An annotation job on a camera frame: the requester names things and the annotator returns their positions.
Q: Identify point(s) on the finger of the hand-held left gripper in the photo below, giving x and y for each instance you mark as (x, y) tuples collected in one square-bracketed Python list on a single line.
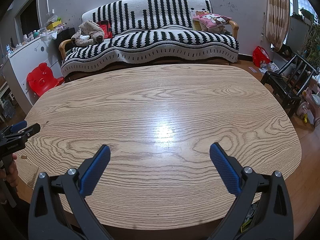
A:
[(20, 124), (31, 128)]

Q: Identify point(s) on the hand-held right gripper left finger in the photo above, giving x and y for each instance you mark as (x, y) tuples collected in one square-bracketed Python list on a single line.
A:
[(96, 170)]

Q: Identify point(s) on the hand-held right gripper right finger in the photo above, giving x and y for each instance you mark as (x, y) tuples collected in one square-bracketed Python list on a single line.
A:
[(225, 170)]

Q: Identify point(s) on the black trash bin gold rim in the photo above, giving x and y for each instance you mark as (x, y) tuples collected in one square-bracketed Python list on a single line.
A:
[(251, 216)]

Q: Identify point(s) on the person's left hand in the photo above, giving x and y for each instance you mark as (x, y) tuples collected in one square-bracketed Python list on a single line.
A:
[(13, 176)]

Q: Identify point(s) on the red bear-shaped chair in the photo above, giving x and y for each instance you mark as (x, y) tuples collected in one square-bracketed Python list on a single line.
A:
[(41, 78)]

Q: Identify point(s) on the white cabinet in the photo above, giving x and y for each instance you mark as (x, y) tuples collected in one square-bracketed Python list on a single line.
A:
[(25, 60)]

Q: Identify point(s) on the clutter of small bottles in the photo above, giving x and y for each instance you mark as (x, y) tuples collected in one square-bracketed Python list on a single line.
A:
[(30, 36)]

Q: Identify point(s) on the yellow toy duck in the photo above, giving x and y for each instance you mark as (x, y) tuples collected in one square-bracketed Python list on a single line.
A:
[(304, 118)]

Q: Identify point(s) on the black wooden chair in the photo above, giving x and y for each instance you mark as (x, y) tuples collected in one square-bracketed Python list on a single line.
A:
[(282, 92)]

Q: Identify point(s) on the black side cabinet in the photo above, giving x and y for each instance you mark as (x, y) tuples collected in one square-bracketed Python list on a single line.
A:
[(65, 35)]

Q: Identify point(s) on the yellow box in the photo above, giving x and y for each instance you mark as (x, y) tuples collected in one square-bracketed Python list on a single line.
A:
[(51, 26)]

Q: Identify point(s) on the scattered papers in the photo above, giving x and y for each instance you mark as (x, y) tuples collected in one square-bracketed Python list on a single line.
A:
[(272, 67)]

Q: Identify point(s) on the pink ride-on toy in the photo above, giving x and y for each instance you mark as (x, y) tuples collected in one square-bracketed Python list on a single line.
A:
[(312, 97)]

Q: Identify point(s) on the beige crumpled garment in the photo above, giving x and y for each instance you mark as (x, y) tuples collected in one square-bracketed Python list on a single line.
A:
[(87, 30)]

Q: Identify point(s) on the red plastic bag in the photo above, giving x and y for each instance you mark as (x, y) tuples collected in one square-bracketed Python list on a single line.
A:
[(260, 56)]

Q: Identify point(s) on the black white striped sofa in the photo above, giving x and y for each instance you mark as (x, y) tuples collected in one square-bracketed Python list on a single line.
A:
[(150, 42)]

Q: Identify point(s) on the pink cartoon pillow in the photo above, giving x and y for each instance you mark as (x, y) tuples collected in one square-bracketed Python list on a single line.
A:
[(212, 21)]

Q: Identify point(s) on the green potted plant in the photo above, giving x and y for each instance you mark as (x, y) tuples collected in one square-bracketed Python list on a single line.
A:
[(312, 40)]

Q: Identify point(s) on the yellow white cushion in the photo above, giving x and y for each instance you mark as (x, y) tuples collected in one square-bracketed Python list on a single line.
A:
[(196, 13)]

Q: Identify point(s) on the beige striped curtain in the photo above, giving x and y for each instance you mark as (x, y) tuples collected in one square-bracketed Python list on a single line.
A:
[(277, 12)]

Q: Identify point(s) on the glass window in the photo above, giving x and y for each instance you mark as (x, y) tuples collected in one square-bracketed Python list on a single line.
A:
[(301, 0)]

